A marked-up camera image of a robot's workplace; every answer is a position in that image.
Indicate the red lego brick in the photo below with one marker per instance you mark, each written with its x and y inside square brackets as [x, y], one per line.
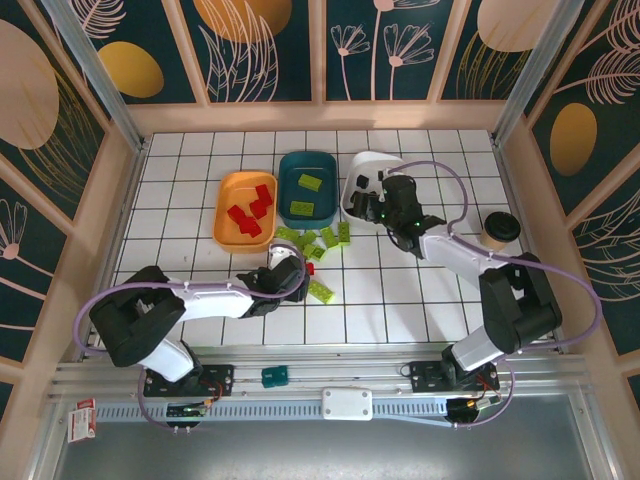
[234, 213]
[263, 192]
[260, 206]
[248, 226]
[311, 268]

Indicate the teal plastic block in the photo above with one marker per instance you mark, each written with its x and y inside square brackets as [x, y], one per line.
[274, 377]

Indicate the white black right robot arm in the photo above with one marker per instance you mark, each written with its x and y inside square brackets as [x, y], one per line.
[460, 255]

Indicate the orange plastic container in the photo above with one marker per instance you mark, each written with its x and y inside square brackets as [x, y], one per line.
[235, 190]

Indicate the red white cardboard box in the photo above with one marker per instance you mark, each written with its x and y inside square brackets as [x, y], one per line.
[82, 420]

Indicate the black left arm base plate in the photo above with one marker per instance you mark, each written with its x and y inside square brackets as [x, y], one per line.
[220, 377]

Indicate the paper coffee cup black lid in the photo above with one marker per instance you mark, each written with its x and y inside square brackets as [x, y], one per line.
[502, 227]

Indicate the white plastic cover box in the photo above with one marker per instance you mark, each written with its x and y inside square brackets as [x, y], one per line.
[347, 404]

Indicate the aluminium mounting rail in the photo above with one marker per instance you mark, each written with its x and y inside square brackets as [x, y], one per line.
[350, 372]

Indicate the aluminium side rail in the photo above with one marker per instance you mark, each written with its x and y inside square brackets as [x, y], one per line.
[120, 235]
[525, 235]

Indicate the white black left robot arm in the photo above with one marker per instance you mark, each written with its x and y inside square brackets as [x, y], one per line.
[215, 300]

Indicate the green lego brick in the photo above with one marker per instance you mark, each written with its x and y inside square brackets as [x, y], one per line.
[315, 251]
[286, 232]
[302, 208]
[310, 182]
[322, 292]
[328, 236]
[303, 240]
[344, 232]

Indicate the teal plastic container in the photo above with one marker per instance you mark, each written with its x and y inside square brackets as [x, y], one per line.
[305, 195]

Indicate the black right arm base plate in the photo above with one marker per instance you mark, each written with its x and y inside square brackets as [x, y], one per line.
[425, 377]

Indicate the aluminium corner post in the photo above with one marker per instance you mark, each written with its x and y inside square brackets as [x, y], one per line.
[530, 70]
[95, 70]

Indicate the white plastic container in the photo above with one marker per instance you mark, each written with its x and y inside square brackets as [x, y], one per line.
[367, 161]

